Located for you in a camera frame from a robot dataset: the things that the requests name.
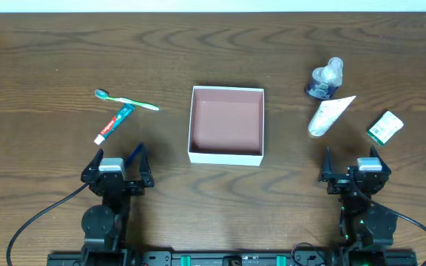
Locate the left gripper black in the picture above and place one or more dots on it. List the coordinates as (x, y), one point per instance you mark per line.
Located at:
(116, 181)

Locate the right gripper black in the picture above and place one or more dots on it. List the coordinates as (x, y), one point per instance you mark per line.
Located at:
(351, 181)

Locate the blue disposable razor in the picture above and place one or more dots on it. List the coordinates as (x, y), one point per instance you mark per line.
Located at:
(129, 160)

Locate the green white soap packet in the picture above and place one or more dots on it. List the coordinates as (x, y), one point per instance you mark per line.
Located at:
(384, 128)

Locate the white cream tube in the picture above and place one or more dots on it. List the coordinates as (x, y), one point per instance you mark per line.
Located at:
(327, 114)

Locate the Colgate toothpaste tube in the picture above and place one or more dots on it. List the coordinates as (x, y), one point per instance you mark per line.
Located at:
(113, 124)

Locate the green toothbrush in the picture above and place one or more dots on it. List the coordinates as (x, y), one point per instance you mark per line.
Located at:
(103, 95)

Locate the blue clear bottle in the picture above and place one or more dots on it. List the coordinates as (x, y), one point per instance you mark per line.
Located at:
(326, 80)

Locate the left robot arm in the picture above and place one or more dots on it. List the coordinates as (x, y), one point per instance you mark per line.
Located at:
(105, 225)

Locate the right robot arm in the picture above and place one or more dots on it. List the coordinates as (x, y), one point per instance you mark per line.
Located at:
(368, 228)

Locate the white box with pink interior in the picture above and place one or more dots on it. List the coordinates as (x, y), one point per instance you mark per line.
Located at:
(226, 126)

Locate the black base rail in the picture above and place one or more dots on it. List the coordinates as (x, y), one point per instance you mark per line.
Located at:
(301, 256)

